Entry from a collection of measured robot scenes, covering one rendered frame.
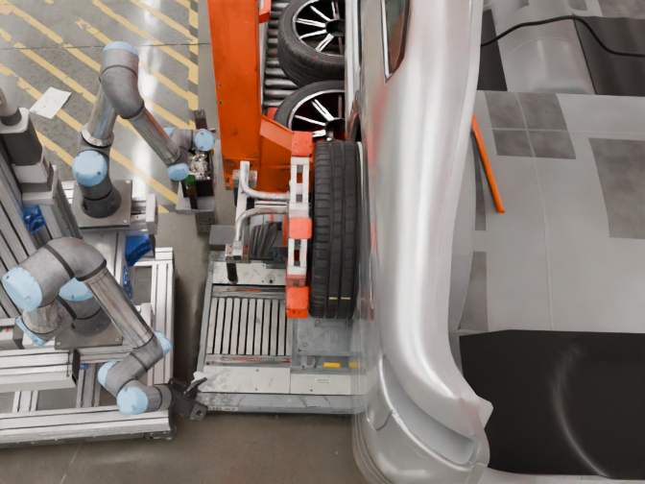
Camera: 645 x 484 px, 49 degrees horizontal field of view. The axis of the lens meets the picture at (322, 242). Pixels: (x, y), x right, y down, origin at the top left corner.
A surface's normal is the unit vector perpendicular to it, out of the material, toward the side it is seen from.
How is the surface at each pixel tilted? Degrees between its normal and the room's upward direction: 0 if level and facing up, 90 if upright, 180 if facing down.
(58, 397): 0
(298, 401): 0
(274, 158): 90
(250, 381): 0
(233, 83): 90
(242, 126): 90
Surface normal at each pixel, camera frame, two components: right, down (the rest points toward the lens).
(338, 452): 0.05, -0.56
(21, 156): 0.10, 0.83
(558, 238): 0.05, -0.22
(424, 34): -0.59, -0.37
